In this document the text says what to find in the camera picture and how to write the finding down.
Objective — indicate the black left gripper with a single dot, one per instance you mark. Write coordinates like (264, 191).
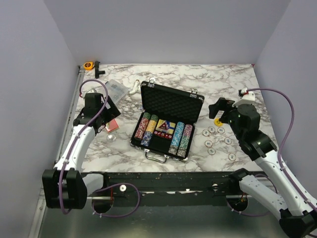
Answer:
(112, 112)

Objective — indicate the white pipe fitting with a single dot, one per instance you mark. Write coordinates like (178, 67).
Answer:
(136, 88)

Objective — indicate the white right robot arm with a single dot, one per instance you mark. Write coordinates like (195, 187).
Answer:
(292, 205)

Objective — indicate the yellow big blind button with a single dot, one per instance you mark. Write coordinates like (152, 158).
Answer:
(217, 122)

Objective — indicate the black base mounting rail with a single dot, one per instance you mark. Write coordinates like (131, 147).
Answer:
(166, 189)

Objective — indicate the white red poker chip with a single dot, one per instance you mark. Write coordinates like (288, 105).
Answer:
(221, 130)
(211, 151)
(208, 143)
(232, 156)
(206, 133)
(228, 141)
(211, 129)

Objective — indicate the clear dealer button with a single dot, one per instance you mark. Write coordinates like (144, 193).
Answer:
(111, 137)

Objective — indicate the red playing card deck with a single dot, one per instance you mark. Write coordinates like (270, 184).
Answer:
(111, 126)

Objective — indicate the black T-shaped tool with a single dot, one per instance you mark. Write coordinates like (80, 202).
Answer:
(98, 72)

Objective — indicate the boxed card deck in case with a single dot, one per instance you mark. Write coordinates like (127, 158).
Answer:
(165, 126)

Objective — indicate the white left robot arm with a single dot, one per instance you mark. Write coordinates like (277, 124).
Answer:
(64, 186)

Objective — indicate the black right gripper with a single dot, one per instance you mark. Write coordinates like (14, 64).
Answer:
(222, 104)

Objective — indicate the red dice row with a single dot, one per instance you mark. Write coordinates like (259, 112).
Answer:
(163, 135)

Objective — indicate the black poker chip case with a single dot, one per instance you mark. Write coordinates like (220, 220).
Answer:
(180, 107)

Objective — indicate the orange tape measure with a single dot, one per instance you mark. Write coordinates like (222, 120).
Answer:
(88, 66)

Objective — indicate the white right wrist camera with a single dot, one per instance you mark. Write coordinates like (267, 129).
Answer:
(246, 97)

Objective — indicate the clear plastic organizer box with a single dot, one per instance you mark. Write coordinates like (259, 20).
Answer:
(116, 90)

